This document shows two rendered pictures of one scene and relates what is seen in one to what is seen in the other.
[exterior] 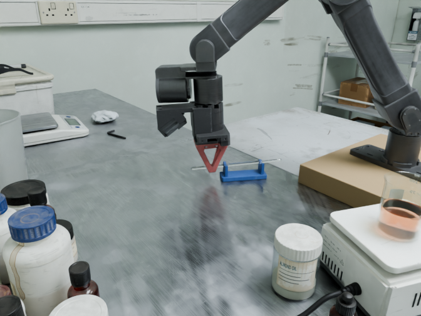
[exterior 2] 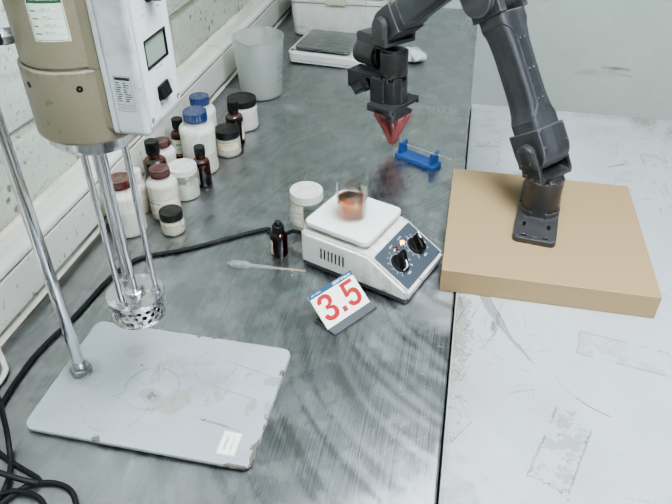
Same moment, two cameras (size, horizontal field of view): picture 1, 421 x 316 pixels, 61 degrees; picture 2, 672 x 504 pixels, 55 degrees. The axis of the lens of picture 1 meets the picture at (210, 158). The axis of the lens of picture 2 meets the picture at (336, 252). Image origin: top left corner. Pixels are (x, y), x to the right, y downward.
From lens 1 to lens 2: 0.96 m
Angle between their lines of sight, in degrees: 44
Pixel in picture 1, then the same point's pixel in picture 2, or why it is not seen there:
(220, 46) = (392, 26)
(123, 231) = (279, 154)
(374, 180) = (476, 208)
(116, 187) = (320, 125)
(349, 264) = not seen: hidden behind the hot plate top
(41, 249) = (190, 129)
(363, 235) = (329, 205)
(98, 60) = not seen: outside the picture
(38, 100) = (365, 18)
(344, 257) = not seen: hidden behind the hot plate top
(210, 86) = (385, 60)
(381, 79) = (512, 106)
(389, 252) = (320, 216)
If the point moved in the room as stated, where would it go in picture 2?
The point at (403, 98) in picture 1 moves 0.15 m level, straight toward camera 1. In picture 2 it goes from (525, 134) to (438, 142)
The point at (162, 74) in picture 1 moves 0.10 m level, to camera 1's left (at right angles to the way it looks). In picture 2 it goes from (360, 38) to (329, 26)
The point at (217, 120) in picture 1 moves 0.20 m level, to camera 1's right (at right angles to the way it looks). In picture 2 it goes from (390, 94) to (466, 128)
